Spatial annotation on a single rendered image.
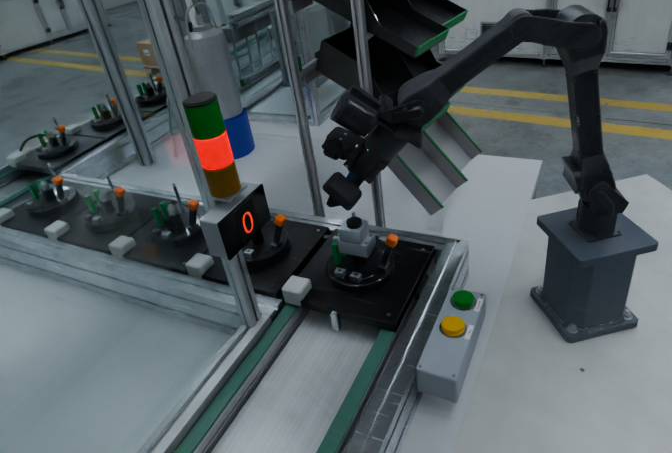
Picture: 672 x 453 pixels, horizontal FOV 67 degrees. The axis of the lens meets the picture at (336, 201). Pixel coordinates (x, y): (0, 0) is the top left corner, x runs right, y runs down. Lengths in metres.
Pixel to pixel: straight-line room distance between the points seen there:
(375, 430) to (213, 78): 1.28
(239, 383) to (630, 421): 0.64
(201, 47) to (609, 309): 1.35
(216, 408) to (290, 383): 0.13
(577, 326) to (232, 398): 0.65
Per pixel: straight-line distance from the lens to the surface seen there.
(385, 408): 0.84
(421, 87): 0.79
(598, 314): 1.08
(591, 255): 0.96
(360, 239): 0.97
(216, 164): 0.77
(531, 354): 1.05
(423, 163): 1.23
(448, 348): 0.91
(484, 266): 1.22
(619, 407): 1.01
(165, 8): 0.75
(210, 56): 1.75
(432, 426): 0.94
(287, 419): 0.91
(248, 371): 0.95
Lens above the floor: 1.65
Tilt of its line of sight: 32 degrees down
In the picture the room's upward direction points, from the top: 9 degrees counter-clockwise
